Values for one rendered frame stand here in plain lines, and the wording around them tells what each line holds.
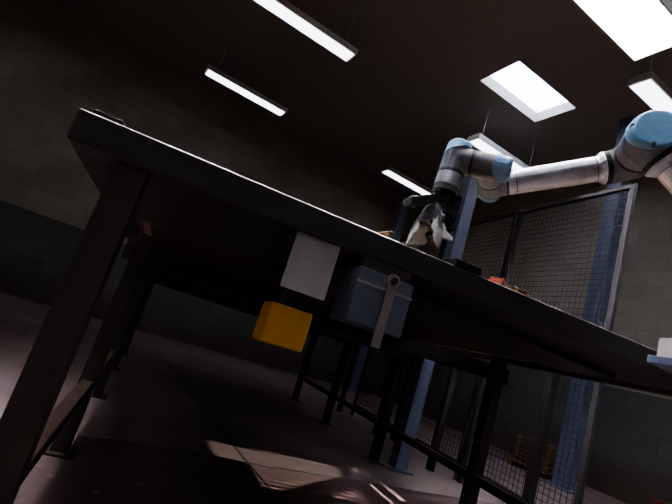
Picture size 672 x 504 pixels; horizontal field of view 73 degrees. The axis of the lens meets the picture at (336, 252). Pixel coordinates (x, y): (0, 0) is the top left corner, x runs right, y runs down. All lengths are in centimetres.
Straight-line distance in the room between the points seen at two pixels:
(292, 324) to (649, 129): 100
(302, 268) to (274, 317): 12
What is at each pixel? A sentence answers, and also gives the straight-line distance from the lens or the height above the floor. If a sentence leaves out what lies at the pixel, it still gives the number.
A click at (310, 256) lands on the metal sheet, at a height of 81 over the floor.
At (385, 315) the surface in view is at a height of 75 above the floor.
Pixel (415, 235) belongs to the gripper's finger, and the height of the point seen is 102.
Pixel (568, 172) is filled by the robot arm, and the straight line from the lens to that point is 148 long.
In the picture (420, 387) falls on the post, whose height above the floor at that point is 58.
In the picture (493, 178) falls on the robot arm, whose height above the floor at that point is 122.
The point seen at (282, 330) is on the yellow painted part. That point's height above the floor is 65.
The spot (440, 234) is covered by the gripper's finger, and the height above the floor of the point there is 101.
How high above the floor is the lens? 65
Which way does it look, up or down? 12 degrees up
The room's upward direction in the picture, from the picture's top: 18 degrees clockwise
